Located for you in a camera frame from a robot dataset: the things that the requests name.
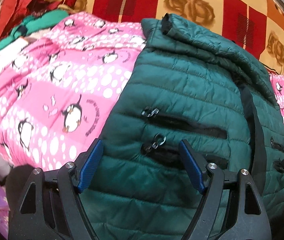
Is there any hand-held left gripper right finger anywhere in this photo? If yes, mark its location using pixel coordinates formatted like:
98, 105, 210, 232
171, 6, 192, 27
178, 139, 272, 240

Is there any pink penguin print blanket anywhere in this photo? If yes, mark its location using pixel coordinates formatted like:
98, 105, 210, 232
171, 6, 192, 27
0, 11, 284, 195

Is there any green cloth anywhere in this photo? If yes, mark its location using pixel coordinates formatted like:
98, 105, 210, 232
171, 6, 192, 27
0, 10, 70, 65

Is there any red orange rose print quilt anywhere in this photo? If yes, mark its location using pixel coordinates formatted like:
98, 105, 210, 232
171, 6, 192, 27
44, 0, 284, 77

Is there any dark green quilted jacket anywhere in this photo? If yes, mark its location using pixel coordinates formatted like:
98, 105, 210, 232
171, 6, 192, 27
79, 12, 284, 240

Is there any red clothes pile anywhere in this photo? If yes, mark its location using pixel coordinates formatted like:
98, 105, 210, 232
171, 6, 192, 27
0, 0, 65, 48

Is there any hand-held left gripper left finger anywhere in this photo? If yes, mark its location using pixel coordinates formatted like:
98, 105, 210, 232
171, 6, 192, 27
8, 138, 105, 240

